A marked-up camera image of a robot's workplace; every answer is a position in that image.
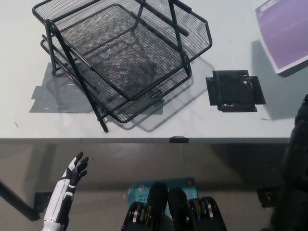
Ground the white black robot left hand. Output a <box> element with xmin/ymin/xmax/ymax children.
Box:
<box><xmin>42</xmin><ymin>151</ymin><xmax>90</xmax><ymax>223</ymax></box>

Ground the black mesh file tray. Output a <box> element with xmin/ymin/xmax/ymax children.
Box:
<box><xmin>32</xmin><ymin>0</ymin><xmax>213</xmax><ymax>132</ymax></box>

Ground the black table leg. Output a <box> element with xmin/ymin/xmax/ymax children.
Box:
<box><xmin>0</xmin><ymin>179</ymin><xmax>40</xmax><ymax>221</ymax></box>

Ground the teal cardboard router box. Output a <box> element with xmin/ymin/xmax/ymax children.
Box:
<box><xmin>127</xmin><ymin>177</ymin><xmax>199</xmax><ymax>217</ymax></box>

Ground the grey tape patch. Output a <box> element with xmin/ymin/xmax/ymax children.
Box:
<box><xmin>28</xmin><ymin>62</ymin><xmax>164</xmax><ymax>114</ymax></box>

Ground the small black tape strip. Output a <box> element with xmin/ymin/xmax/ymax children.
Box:
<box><xmin>169</xmin><ymin>135</ymin><xmax>190</xmax><ymax>144</ymax></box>

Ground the black tape square patch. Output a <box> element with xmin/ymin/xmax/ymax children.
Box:
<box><xmin>205</xmin><ymin>70</ymin><xmax>267</xmax><ymax>113</ymax></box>

